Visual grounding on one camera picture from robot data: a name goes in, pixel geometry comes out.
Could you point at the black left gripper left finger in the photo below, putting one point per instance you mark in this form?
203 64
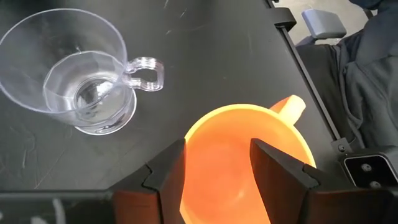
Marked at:
161 186

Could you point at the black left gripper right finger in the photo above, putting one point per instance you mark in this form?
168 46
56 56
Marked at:
280 180

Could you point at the orange plastic mug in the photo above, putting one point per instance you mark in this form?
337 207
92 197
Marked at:
224 174

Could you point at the clear plastic cup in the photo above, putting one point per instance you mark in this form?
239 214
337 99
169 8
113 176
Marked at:
93 93

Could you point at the person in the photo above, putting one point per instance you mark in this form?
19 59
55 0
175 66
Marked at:
373 77

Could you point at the grey chair armrest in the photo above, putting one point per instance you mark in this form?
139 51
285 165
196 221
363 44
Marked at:
323 23

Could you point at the black table-level camera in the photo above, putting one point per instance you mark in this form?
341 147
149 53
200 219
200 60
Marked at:
370 171

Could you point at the black aluminium rig frame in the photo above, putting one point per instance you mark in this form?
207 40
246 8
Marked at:
281 18

